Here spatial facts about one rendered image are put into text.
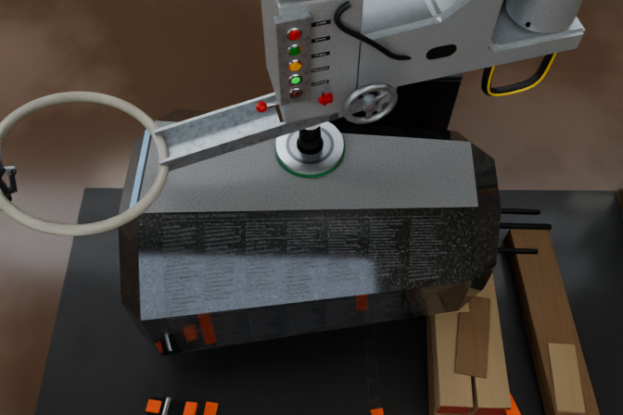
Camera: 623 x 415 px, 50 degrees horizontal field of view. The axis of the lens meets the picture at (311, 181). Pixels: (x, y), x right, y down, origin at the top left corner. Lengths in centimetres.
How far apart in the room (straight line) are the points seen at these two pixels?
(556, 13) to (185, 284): 131
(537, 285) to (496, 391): 53
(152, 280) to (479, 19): 121
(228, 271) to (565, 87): 216
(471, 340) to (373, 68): 118
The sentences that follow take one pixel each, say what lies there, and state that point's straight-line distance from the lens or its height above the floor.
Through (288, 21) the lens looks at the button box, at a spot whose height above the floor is 154.
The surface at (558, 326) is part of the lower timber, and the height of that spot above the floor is 12.
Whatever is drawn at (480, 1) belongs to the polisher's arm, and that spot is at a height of 146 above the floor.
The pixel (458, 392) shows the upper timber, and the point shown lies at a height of 24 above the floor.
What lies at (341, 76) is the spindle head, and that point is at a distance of 171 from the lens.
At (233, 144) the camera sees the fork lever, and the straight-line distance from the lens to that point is 189.
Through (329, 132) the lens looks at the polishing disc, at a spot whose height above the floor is 88.
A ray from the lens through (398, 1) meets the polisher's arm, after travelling 173.
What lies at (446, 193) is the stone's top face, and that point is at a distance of 207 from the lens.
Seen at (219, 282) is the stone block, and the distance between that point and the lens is 209.
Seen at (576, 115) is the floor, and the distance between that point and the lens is 353.
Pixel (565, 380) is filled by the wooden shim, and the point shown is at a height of 13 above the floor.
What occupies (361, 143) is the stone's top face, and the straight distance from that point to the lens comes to 214.
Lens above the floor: 258
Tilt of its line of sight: 58 degrees down
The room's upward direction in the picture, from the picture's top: straight up
